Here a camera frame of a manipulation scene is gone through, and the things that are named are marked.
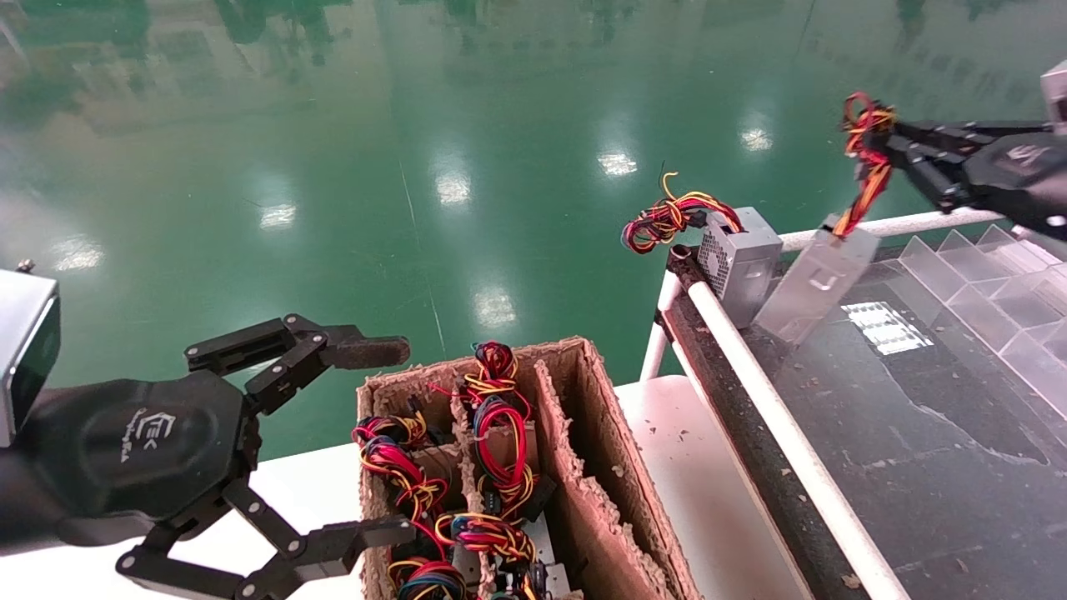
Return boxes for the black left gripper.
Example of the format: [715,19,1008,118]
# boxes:
[17,372,418,600]

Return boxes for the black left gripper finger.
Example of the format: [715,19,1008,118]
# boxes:
[185,314,411,418]

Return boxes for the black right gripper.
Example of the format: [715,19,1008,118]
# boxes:
[859,119,1067,243]

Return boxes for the power supply with coloured wires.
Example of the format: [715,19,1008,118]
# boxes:
[754,90,899,348]
[353,414,453,523]
[467,398,536,503]
[388,557,469,600]
[435,510,539,569]
[620,170,784,329]

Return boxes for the clear acrylic stepped divider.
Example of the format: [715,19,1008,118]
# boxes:
[896,222,1067,419]

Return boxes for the brown divided pulp box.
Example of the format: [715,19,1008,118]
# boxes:
[357,336,703,600]

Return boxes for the white conveyor leg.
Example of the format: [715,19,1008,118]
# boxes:
[638,268,686,384]

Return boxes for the black conveyor belt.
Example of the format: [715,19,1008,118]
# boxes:
[667,237,1067,600]

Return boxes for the white conveyor rail tube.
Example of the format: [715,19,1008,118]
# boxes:
[665,248,913,600]
[779,207,1009,254]

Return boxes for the colourful wire bundles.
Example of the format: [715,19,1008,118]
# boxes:
[433,340,536,406]

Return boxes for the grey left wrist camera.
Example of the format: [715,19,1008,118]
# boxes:
[0,260,63,448]

